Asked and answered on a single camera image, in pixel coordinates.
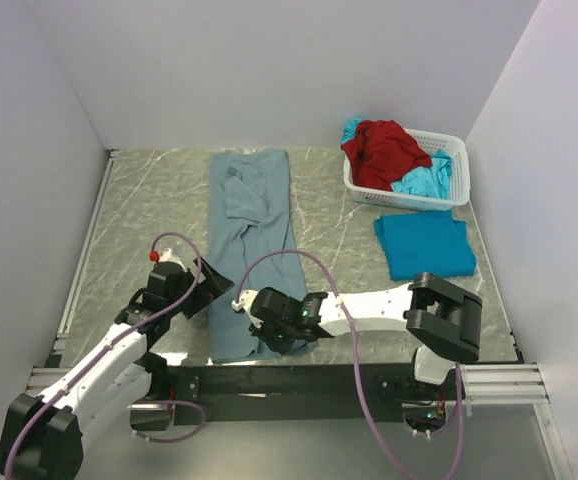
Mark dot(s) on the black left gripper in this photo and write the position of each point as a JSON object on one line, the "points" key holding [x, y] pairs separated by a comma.
{"points": [[211, 282]]}

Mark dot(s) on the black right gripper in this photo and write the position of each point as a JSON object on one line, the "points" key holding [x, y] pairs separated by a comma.
{"points": [[264, 326]]}

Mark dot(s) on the grey blue t shirt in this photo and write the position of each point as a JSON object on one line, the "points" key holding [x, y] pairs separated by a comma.
{"points": [[248, 216]]}

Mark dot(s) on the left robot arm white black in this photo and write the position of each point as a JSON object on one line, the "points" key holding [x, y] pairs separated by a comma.
{"points": [[45, 436]]}

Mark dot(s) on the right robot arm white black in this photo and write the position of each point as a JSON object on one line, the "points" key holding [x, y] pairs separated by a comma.
{"points": [[443, 317]]}

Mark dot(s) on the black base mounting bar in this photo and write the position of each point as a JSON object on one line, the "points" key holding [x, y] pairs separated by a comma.
{"points": [[298, 392]]}

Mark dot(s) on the folded teal t shirt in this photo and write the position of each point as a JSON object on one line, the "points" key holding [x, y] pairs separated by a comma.
{"points": [[427, 241]]}

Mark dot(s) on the red t shirt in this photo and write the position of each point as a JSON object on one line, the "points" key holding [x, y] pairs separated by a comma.
{"points": [[382, 152]]}

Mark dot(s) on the light turquoise t shirt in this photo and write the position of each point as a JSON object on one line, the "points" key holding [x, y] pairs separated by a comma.
{"points": [[430, 182]]}

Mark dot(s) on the white plastic laundry basket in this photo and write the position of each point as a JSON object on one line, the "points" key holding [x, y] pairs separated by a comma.
{"points": [[430, 142]]}

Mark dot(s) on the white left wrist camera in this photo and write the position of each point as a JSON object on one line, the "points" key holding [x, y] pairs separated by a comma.
{"points": [[166, 262]]}

